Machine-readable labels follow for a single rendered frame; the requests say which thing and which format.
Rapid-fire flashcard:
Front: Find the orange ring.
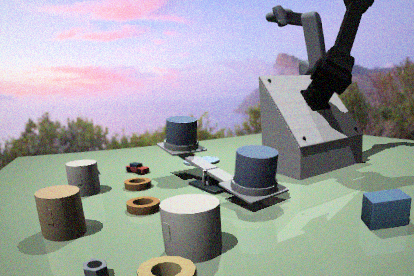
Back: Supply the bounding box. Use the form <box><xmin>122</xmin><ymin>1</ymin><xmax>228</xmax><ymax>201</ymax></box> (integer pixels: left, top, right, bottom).
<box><xmin>124</xmin><ymin>177</ymin><xmax>152</xmax><ymax>191</ymax></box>
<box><xmin>126</xmin><ymin>196</ymin><xmax>160</xmax><ymax>216</ymax></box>

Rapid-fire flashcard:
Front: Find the brown cylinder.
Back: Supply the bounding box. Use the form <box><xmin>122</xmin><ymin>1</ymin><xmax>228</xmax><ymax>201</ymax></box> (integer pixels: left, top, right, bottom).
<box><xmin>34</xmin><ymin>185</ymin><xmax>87</xmax><ymax>242</ymax></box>

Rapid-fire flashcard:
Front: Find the blue box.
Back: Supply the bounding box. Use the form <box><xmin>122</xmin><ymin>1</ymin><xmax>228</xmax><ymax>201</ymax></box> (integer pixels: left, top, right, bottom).
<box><xmin>361</xmin><ymin>188</ymin><xmax>411</xmax><ymax>231</ymax></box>

